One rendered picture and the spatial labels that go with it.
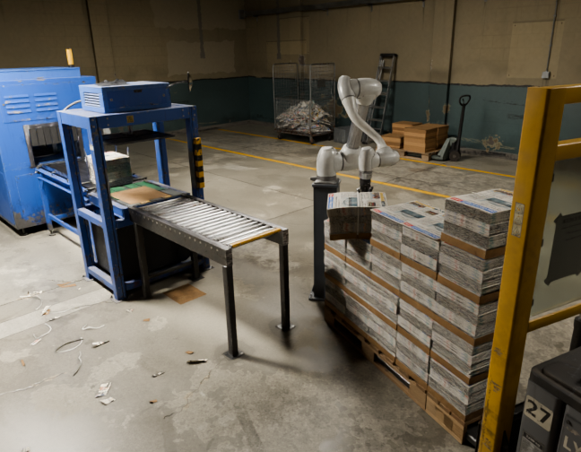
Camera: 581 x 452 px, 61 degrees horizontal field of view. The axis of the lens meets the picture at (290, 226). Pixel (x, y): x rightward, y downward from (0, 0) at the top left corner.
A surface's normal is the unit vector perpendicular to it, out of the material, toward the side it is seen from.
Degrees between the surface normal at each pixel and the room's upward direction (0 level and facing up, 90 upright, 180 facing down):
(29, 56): 90
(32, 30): 90
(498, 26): 90
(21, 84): 90
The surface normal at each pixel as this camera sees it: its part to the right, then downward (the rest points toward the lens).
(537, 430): -0.90, 0.17
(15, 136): 0.69, 0.23
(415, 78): -0.72, 0.25
